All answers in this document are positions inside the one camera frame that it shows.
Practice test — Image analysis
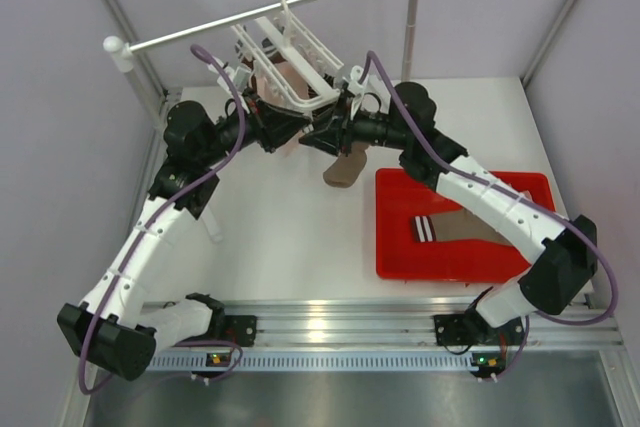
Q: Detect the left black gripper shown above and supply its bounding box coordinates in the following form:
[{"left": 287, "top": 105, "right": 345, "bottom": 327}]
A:
[{"left": 199, "top": 86, "right": 310, "bottom": 167}]

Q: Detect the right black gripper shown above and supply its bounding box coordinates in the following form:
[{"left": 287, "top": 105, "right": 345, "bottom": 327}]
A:
[{"left": 300, "top": 93, "right": 411, "bottom": 159}]

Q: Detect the taupe sock with striped cuff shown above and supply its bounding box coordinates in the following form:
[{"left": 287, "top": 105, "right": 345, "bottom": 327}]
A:
[{"left": 323, "top": 143, "right": 368, "bottom": 189}]

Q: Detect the white plastic clip hanger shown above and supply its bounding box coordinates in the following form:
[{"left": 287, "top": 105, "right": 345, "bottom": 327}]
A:
[{"left": 231, "top": 0, "right": 344, "bottom": 116}]

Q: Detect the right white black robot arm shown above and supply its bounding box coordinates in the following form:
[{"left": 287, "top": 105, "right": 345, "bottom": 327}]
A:
[{"left": 300, "top": 82, "right": 602, "bottom": 348}]

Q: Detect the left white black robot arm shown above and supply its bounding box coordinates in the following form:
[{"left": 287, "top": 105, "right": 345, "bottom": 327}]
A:
[{"left": 57, "top": 95, "right": 311, "bottom": 393}]

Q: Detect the black white striped sock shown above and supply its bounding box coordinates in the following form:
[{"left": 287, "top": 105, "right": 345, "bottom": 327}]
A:
[{"left": 304, "top": 86, "right": 332, "bottom": 105}]

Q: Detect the red plastic tray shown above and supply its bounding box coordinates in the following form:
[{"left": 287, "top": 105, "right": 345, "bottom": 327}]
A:
[{"left": 375, "top": 168, "right": 530, "bottom": 283}]

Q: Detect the white metal drying rack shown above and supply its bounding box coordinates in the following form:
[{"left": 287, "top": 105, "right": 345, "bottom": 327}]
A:
[{"left": 103, "top": 0, "right": 418, "bottom": 119}]

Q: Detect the pink sock in tray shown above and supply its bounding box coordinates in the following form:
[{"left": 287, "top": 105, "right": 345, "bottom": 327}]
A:
[{"left": 518, "top": 190, "right": 533, "bottom": 202}]

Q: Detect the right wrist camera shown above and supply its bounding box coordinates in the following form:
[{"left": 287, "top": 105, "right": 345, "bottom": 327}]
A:
[{"left": 333, "top": 65, "right": 368, "bottom": 97}]

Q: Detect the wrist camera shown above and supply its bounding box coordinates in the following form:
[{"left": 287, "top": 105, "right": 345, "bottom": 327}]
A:
[
  {"left": 333, "top": 65, "right": 368, "bottom": 97},
  {"left": 217, "top": 64, "right": 253, "bottom": 96}
]

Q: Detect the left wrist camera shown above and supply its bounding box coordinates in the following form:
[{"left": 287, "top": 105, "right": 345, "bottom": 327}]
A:
[{"left": 217, "top": 64, "right": 253, "bottom": 96}]

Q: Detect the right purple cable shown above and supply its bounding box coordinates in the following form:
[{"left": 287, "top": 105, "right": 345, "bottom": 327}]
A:
[{"left": 363, "top": 50, "right": 619, "bottom": 381}]

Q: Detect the purple cable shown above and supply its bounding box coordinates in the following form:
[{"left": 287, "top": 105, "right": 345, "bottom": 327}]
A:
[
  {"left": 363, "top": 50, "right": 619, "bottom": 381},
  {"left": 77, "top": 44, "right": 244, "bottom": 394}
]

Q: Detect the aluminium mounting rail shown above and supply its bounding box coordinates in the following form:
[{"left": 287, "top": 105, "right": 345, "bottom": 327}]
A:
[{"left": 79, "top": 296, "right": 626, "bottom": 373}]

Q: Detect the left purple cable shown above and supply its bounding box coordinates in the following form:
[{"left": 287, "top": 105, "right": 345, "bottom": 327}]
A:
[{"left": 77, "top": 44, "right": 244, "bottom": 394}]

